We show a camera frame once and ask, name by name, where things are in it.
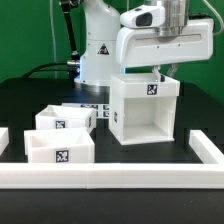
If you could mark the white drawer cabinet frame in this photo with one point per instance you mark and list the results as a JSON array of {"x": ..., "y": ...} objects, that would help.
[{"x": 142, "y": 110}]

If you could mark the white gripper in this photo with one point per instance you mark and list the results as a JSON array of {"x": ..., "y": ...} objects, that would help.
[{"x": 142, "y": 47}]

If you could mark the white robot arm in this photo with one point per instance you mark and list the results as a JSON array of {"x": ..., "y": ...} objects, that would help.
[{"x": 156, "y": 33}]

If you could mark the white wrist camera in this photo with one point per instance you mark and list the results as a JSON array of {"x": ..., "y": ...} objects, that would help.
[{"x": 144, "y": 17}]

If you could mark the white front drawer box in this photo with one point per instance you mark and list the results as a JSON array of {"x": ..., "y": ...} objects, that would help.
[{"x": 71, "y": 145}]

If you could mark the white rear drawer box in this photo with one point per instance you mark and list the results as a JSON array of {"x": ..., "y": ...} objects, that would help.
[{"x": 57, "y": 117}]

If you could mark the white drawer box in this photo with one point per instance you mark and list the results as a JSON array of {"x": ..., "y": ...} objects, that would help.
[
  {"x": 71, "y": 145},
  {"x": 57, "y": 117}
]

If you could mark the white flat tag plate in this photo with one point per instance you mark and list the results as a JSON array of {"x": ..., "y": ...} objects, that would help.
[{"x": 102, "y": 109}]

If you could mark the white U-shaped fence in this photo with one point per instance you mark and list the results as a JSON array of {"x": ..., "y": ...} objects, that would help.
[{"x": 209, "y": 173}]

